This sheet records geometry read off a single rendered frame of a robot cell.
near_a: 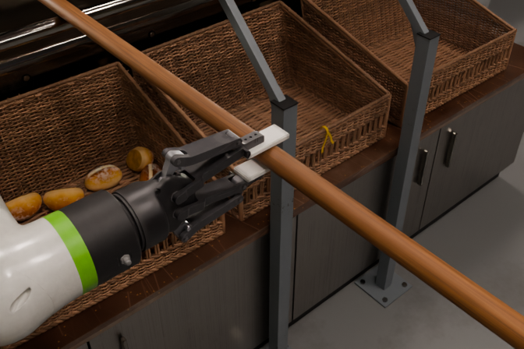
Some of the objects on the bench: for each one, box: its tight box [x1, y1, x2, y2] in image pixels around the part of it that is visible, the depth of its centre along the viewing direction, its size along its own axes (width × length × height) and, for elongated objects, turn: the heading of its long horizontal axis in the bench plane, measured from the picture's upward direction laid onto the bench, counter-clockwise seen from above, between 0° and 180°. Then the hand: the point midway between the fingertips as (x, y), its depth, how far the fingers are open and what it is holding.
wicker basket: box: [0, 62, 225, 349], centre depth 145 cm, size 49×56×28 cm
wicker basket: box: [299, 0, 517, 128], centre depth 207 cm, size 49×56×28 cm
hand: (262, 153), depth 80 cm, fingers closed on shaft, 3 cm apart
